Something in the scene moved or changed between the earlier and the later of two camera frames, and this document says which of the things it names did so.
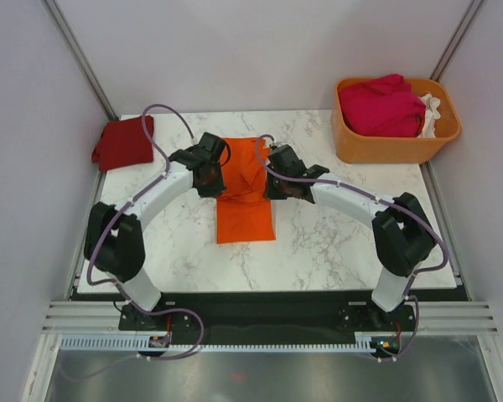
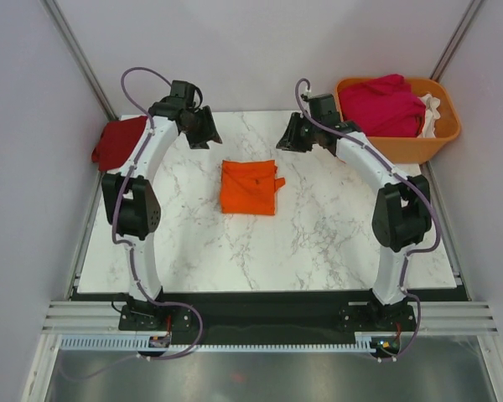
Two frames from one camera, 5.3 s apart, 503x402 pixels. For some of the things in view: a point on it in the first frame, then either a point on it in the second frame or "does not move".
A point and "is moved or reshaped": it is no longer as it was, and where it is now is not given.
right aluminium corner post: x=456 y=40 does not move
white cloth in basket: x=432 y=105 does not move
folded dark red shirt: x=124 y=143 does not move
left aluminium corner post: x=80 y=58 does not move
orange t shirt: x=244 y=213 is moved or reshaped
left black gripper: x=217 y=189 to x=210 y=133
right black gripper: x=272 y=193 to x=289 y=141
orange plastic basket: x=358 y=148 does not move
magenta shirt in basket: x=383 y=107 does not move
